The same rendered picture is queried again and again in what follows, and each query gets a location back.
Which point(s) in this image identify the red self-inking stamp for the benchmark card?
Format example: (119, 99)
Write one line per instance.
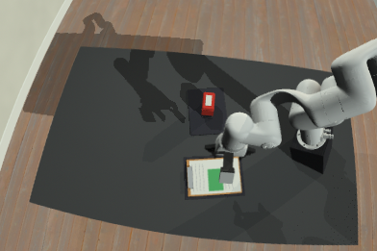
(208, 105)

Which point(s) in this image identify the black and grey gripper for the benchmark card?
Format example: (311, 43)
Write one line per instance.
(218, 149)

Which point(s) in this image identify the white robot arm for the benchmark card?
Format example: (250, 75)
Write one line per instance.
(353, 93)

